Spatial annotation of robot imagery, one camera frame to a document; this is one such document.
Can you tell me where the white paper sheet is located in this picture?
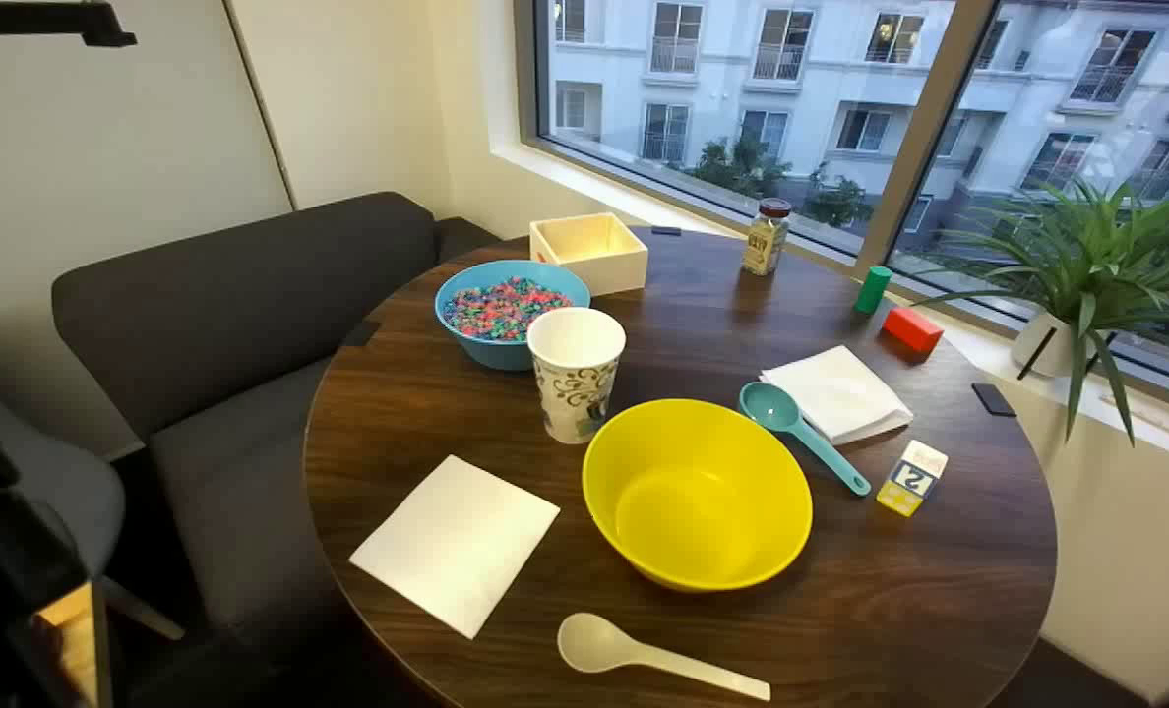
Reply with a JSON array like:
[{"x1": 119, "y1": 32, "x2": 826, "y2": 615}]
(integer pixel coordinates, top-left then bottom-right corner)
[{"x1": 352, "y1": 457, "x2": 560, "y2": 643}]

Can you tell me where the patterned paper cup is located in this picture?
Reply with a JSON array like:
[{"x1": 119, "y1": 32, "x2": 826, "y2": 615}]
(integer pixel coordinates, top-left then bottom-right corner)
[{"x1": 527, "y1": 306, "x2": 628, "y2": 445}]

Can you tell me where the glass jar with dark lid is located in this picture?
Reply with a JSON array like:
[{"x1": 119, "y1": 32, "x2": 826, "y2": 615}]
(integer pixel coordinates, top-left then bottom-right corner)
[{"x1": 745, "y1": 201, "x2": 793, "y2": 277}]

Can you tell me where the wooden side cabinet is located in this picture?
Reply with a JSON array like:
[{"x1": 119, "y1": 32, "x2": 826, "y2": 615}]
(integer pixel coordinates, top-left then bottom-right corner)
[{"x1": 35, "y1": 583, "x2": 113, "y2": 708}]

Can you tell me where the blue bowl of colourful beads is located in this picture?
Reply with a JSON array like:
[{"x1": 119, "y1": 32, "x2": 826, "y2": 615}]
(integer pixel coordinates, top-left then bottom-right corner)
[{"x1": 435, "y1": 260, "x2": 592, "y2": 374}]

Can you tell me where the dark grey sofa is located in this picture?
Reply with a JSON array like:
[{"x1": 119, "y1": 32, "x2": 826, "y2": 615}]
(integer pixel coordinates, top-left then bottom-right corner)
[{"x1": 50, "y1": 192, "x2": 491, "y2": 661}]

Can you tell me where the black table clamp pad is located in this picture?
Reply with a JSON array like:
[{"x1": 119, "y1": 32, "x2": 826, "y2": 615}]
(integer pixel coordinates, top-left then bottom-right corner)
[{"x1": 972, "y1": 383, "x2": 1017, "y2": 419}]

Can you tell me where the yellow and white small box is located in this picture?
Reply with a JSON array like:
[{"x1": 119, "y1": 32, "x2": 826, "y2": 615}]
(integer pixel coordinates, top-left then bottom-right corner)
[{"x1": 878, "y1": 441, "x2": 949, "y2": 514}]

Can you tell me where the yellow plastic bowl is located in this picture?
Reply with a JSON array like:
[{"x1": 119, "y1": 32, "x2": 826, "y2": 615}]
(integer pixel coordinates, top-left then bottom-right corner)
[{"x1": 584, "y1": 396, "x2": 814, "y2": 596}]

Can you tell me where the teal measuring scoop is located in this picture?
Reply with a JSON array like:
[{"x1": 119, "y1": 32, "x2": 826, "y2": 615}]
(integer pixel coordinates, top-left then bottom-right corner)
[{"x1": 742, "y1": 383, "x2": 872, "y2": 501}]

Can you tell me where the red block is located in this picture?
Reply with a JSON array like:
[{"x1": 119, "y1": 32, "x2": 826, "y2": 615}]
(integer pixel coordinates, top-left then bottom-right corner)
[{"x1": 882, "y1": 306, "x2": 941, "y2": 358}]

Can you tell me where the folded white napkin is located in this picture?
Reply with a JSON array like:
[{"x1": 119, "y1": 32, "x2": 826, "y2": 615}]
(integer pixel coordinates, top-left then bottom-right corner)
[{"x1": 763, "y1": 347, "x2": 914, "y2": 445}]

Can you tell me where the green block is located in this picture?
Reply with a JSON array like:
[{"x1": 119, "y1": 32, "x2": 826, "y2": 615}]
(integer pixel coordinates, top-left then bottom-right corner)
[{"x1": 856, "y1": 265, "x2": 895, "y2": 314}]

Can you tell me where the potted green plant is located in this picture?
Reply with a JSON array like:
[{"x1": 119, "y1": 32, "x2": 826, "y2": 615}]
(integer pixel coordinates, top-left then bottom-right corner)
[{"x1": 949, "y1": 185, "x2": 1169, "y2": 433}]

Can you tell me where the white wooden box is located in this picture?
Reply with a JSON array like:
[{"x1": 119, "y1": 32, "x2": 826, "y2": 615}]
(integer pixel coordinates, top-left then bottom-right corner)
[{"x1": 531, "y1": 213, "x2": 649, "y2": 295}]

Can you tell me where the grey chair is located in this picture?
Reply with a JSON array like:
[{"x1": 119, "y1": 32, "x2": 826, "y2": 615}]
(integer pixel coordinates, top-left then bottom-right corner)
[{"x1": 0, "y1": 403, "x2": 184, "y2": 708}]

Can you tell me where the black camera stand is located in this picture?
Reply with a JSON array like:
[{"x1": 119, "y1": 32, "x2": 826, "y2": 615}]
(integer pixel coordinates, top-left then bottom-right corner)
[{"x1": 0, "y1": 0, "x2": 137, "y2": 49}]

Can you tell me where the white plastic spoon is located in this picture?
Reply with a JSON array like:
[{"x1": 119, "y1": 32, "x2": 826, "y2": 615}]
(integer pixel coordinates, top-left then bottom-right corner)
[{"x1": 554, "y1": 611, "x2": 777, "y2": 701}]

